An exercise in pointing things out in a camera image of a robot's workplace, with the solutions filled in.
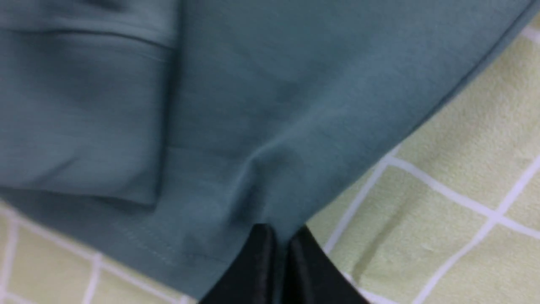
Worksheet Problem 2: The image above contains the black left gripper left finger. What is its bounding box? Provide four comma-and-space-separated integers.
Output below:
199, 224, 276, 304

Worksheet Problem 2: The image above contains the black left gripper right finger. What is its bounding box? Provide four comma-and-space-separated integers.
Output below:
283, 226, 369, 304

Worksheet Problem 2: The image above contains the green long sleeve shirt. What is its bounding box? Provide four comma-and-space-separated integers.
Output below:
0, 0, 539, 299

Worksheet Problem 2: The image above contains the green checkered tablecloth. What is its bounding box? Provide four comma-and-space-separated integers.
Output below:
0, 13, 540, 304

